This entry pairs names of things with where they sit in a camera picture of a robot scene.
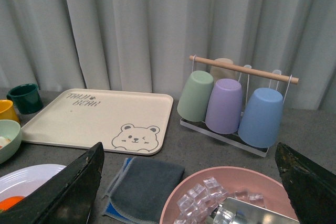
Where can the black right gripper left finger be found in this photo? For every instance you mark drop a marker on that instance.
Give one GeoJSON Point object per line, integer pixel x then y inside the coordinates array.
{"type": "Point", "coordinates": [67, 197]}

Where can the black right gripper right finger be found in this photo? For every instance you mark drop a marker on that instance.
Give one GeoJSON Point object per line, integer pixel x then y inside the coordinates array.
{"type": "Point", "coordinates": [309, 186]}

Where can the white round plate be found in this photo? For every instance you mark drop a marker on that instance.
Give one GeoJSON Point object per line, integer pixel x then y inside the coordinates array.
{"type": "Point", "coordinates": [24, 181]}

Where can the orange fruit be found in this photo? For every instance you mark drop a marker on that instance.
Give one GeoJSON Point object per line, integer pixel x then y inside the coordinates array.
{"type": "Point", "coordinates": [9, 202]}

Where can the grey blue cleaning cloth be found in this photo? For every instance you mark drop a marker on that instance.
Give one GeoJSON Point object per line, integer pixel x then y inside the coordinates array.
{"type": "Point", "coordinates": [140, 189]}

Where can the metal scoop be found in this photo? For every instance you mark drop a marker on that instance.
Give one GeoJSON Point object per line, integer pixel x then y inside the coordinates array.
{"type": "Point", "coordinates": [232, 210]}

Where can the pink bowl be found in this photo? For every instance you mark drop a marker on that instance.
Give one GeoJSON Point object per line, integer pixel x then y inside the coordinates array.
{"type": "Point", "coordinates": [232, 179]}

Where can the blue cup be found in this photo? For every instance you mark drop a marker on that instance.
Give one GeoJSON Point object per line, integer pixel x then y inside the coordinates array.
{"type": "Point", "coordinates": [261, 120]}

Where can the light green bowl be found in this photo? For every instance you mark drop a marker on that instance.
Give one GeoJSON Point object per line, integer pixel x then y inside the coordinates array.
{"type": "Point", "coordinates": [11, 138]}

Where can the cream bear tray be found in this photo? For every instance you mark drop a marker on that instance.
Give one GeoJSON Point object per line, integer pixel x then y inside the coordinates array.
{"type": "Point", "coordinates": [124, 122]}

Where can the yellow mug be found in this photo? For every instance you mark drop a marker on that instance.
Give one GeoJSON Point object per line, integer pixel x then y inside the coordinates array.
{"type": "Point", "coordinates": [7, 111]}

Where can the dark green mug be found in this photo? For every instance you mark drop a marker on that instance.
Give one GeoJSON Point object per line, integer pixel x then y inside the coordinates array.
{"type": "Point", "coordinates": [26, 98]}

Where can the purple cup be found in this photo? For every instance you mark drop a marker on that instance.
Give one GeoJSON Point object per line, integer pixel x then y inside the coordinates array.
{"type": "Point", "coordinates": [224, 107]}

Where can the clear ice cubes pile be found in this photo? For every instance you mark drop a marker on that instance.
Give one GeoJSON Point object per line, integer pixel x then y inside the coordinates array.
{"type": "Point", "coordinates": [201, 200]}

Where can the green cup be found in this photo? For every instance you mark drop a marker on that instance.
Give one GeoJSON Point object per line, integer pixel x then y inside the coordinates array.
{"type": "Point", "coordinates": [194, 99]}

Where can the beige cup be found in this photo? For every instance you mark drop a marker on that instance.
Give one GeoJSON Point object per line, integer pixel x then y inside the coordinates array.
{"type": "Point", "coordinates": [221, 73]}

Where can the white curtain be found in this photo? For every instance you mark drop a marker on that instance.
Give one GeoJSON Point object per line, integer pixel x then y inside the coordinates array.
{"type": "Point", "coordinates": [144, 45]}

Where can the white cup rack wooden handle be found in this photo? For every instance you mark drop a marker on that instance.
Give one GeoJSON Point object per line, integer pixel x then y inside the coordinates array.
{"type": "Point", "coordinates": [233, 138]}

